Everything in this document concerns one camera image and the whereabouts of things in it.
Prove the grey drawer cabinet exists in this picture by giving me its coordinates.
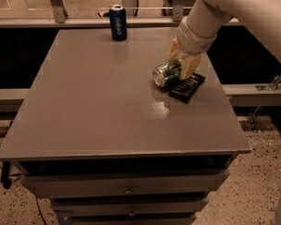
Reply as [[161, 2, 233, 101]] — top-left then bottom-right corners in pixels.
[[0, 27, 252, 225]]

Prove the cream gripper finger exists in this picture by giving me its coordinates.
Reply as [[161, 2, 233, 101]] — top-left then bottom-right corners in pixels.
[[179, 54, 201, 81], [168, 37, 187, 62]]

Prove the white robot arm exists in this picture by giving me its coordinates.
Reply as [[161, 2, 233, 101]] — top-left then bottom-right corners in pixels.
[[168, 0, 281, 225]]

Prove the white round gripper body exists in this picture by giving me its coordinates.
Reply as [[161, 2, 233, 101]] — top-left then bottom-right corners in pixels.
[[176, 18, 216, 55]]

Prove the top grey drawer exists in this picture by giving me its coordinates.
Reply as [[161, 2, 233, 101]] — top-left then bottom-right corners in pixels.
[[22, 169, 229, 199]]

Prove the bottom grey drawer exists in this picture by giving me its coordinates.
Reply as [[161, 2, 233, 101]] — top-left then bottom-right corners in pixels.
[[64, 214, 196, 225]]

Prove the middle grey drawer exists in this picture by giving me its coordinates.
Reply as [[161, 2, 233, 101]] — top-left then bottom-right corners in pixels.
[[51, 197, 208, 217]]

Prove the green aluminium drink can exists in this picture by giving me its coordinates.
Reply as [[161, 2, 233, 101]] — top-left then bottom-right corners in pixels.
[[153, 59, 182, 88]]

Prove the black rxbar chocolate wrapper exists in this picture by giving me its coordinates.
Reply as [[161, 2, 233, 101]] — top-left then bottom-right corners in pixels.
[[169, 73, 205, 104]]

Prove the grey metal railing frame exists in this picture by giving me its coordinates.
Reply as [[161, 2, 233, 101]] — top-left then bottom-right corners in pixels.
[[0, 0, 242, 29]]

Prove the grey drawer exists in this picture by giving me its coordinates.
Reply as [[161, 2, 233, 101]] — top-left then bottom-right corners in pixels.
[[64, 214, 196, 225], [51, 197, 208, 217], [22, 169, 229, 199]]

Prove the blue pepsi can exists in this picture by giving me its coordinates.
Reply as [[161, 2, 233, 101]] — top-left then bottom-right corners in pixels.
[[109, 5, 127, 41]]

